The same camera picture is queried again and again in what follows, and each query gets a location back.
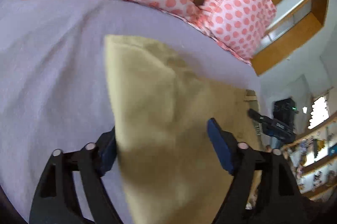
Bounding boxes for small pink polka-dot pillow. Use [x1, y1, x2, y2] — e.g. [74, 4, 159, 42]
[191, 0, 277, 63]

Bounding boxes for wooden framed glass door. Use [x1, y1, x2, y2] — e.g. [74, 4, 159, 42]
[251, 0, 329, 76]

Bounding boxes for khaki tan pants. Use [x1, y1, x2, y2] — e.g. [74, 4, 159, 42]
[105, 35, 260, 223]

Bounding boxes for lavender bed sheet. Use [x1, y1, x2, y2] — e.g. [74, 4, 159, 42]
[1, 0, 261, 220]

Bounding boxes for wooden shelf with items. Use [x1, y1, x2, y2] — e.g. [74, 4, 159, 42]
[282, 113, 336, 201]

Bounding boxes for window with bright light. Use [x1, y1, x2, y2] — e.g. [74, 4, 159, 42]
[308, 96, 330, 130]

